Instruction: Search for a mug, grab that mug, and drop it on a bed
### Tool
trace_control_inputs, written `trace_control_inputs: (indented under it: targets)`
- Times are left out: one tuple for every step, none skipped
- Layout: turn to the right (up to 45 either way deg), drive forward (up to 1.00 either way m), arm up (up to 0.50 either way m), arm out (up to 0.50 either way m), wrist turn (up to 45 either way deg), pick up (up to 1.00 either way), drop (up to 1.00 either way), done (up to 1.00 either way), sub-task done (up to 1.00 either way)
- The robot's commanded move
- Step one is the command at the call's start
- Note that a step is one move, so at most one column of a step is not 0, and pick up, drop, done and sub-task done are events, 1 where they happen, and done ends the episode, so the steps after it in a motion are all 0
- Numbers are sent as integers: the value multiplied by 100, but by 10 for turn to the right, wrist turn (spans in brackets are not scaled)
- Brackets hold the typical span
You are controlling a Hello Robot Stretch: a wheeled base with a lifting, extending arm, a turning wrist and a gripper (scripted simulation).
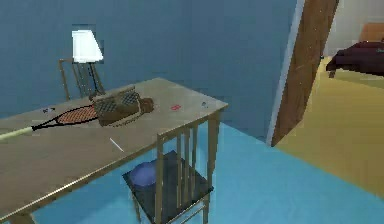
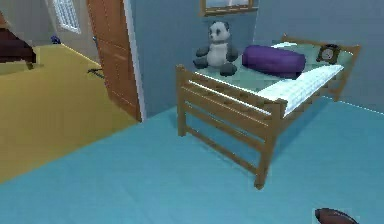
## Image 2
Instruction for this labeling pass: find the dark brown oval ball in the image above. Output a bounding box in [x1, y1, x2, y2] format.
[314, 207, 360, 224]

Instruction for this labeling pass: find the dark brown furniture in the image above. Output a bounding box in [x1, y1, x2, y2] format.
[0, 11, 37, 70]

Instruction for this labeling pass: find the brown wooden room door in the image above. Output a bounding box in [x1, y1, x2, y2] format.
[85, 0, 144, 122]

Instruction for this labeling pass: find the wooden bed with green sheet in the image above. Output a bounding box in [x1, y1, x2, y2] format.
[175, 32, 362, 190]

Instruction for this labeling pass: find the brown alarm clock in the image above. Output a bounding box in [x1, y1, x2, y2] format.
[315, 43, 342, 65]

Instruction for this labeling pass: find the black and white panda toy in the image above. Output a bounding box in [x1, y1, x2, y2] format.
[192, 20, 240, 77]

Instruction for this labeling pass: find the purple bolster pillow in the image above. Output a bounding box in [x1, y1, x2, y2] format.
[241, 44, 307, 80]

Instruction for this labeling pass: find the white lattice window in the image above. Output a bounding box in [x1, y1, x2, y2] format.
[52, 0, 82, 35]

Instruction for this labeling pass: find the wooden framed window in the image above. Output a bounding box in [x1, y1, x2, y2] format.
[199, 0, 260, 18]

